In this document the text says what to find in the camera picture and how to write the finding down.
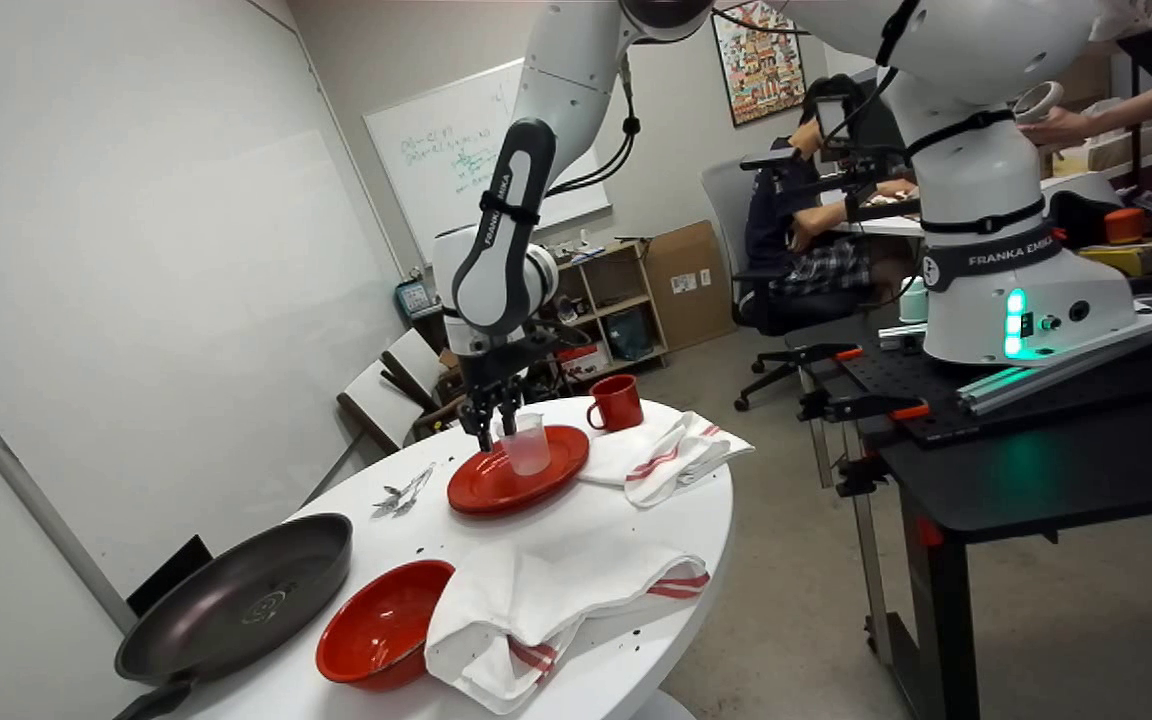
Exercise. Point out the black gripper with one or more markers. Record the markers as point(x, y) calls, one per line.
point(497, 369)

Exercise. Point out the red plate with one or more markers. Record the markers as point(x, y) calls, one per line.
point(493, 487)

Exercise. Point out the red mug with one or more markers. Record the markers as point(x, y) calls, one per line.
point(613, 404)

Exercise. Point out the metal spoon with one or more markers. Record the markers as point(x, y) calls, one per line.
point(402, 496)

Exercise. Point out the wooden shelf unit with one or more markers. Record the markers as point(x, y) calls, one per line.
point(604, 312)

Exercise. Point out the round white table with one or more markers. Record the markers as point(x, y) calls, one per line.
point(613, 668)

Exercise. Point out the white towel near bowl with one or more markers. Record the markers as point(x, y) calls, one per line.
point(524, 590)

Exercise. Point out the white red-striped towel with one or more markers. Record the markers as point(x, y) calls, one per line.
point(675, 456)

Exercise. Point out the cardboard box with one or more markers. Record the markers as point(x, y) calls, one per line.
point(688, 281)

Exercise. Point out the red bowl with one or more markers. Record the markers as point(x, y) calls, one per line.
point(377, 638)

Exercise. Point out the whiteboard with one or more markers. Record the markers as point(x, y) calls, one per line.
point(442, 151)

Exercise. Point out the black frying pan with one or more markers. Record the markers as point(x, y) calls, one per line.
point(233, 609)

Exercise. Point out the black office chair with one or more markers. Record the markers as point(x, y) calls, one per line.
point(757, 299)

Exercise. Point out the seated person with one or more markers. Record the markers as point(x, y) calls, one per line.
point(799, 223)

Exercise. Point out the black work table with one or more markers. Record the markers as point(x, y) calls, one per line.
point(982, 456)

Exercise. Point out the wall poster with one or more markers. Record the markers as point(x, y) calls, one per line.
point(757, 56)

